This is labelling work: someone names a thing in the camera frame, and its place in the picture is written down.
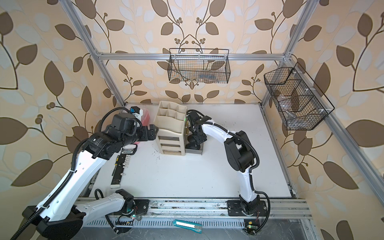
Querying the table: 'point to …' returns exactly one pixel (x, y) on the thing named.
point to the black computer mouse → (193, 146)
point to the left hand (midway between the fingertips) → (147, 127)
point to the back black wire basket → (200, 65)
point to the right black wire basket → (300, 106)
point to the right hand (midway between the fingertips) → (193, 134)
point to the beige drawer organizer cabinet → (170, 122)
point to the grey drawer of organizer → (194, 151)
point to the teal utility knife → (190, 225)
